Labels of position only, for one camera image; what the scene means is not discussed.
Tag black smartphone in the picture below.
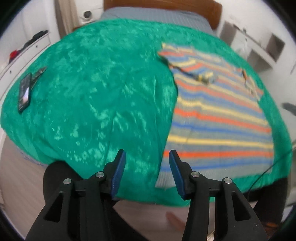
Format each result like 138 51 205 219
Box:
18 73 32 114

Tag white drawer cabinet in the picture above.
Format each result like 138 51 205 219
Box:
0 33 51 98

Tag black clothes on cabinet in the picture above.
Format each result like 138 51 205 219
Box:
19 30 48 52

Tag beige curtain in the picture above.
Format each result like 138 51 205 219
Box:
54 0 80 38

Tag person's hand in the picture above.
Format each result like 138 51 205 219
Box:
166 212 186 232

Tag grey checked bed sheet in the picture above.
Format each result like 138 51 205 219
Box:
100 7 215 35

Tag white desk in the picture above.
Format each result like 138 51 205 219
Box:
220 22 285 73

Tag wooden headboard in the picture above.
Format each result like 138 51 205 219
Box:
103 0 223 30

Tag green patterned bedspread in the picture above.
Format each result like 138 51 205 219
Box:
1 19 292 206

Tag red item on cabinet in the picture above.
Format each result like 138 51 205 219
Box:
9 50 21 64

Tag striped knit sweater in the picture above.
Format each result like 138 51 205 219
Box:
156 43 274 188

